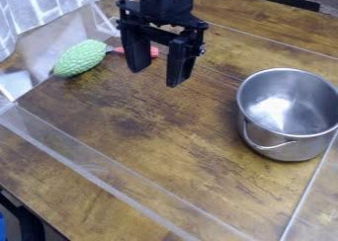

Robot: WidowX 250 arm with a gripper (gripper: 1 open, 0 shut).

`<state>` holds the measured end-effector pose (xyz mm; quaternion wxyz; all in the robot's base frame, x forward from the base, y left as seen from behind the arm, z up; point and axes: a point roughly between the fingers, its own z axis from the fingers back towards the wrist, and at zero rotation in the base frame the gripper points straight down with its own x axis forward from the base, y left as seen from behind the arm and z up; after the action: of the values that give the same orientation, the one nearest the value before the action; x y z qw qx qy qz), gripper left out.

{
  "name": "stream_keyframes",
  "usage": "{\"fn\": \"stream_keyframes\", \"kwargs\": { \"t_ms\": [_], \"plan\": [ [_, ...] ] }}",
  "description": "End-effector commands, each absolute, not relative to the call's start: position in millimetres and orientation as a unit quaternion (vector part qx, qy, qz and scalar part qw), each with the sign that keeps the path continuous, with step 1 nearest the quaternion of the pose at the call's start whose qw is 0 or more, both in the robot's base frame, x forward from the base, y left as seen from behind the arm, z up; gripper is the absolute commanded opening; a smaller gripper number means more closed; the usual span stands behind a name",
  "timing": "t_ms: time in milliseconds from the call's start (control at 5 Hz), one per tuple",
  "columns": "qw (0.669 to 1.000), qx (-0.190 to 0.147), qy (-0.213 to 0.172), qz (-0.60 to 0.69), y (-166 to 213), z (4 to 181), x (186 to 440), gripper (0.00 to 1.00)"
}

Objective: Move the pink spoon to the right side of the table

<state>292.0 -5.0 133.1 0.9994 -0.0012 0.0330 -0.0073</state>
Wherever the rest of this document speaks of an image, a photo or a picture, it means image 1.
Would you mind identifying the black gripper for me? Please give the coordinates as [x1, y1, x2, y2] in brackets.
[116, 0, 209, 87]

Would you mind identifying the pink spoon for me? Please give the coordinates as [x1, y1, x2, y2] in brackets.
[106, 45, 161, 58]

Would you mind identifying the green bitter gourd toy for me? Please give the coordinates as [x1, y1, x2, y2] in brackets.
[54, 40, 107, 77]

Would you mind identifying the clear acrylic tray barrier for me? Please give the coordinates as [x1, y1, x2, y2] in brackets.
[0, 2, 338, 241]

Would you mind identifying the white checkered curtain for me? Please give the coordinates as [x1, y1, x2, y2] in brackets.
[0, 0, 99, 62]

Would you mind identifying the silver metal pot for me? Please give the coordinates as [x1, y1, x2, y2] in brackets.
[237, 68, 338, 162]

